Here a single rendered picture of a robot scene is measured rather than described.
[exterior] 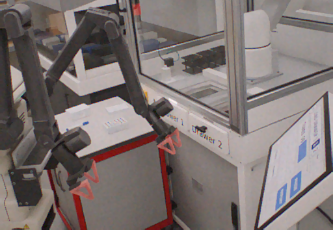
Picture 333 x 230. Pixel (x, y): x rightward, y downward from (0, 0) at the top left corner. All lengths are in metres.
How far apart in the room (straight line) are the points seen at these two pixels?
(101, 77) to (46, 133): 1.56
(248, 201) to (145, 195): 0.73
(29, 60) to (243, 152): 0.99
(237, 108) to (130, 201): 1.00
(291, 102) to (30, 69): 1.14
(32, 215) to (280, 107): 1.12
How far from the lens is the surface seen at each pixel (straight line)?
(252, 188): 2.01
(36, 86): 1.34
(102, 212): 2.45
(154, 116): 1.83
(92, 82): 2.89
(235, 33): 1.67
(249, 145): 1.87
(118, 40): 1.69
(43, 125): 1.38
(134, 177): 2.44
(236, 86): 1.75
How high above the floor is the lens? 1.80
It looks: 23 degrees down
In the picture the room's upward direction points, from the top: 7 degrees counter-clockwise
